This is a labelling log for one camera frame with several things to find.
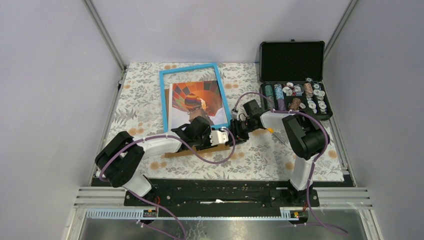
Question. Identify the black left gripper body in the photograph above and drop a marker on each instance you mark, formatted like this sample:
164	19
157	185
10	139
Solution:
203	141

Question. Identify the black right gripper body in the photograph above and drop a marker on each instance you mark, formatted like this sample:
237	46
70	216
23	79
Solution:
241	129

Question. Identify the brown fibreboard backing panel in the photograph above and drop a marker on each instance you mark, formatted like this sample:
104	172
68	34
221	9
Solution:
185	152

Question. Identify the yellow handled screwdriver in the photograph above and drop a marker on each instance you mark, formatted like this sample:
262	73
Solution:
277	136

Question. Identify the hot air balloon photo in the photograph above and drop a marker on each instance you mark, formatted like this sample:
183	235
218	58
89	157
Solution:
188	100

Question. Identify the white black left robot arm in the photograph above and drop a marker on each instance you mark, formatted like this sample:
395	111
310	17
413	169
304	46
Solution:
119	159

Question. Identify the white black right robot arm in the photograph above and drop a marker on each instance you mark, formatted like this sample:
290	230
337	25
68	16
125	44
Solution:
306	135

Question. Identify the floral tablecloth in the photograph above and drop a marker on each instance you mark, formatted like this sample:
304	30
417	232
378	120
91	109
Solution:
139	112

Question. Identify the blue poker chip stack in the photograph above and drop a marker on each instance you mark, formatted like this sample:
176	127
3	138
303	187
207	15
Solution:
279	95

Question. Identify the green poker chip stack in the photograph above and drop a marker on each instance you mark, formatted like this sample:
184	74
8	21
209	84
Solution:
269	93

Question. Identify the black poker chip case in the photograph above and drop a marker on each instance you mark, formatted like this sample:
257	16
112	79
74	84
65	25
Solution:
292	64

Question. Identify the brown poker chip stack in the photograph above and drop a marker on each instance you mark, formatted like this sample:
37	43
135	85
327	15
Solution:
308	90

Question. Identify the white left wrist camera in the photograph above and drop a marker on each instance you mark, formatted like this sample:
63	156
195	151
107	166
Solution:
218	137

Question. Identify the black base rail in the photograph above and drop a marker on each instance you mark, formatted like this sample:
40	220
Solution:
292	200

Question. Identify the aluminium frame rails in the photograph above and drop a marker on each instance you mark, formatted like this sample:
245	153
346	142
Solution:
328	197

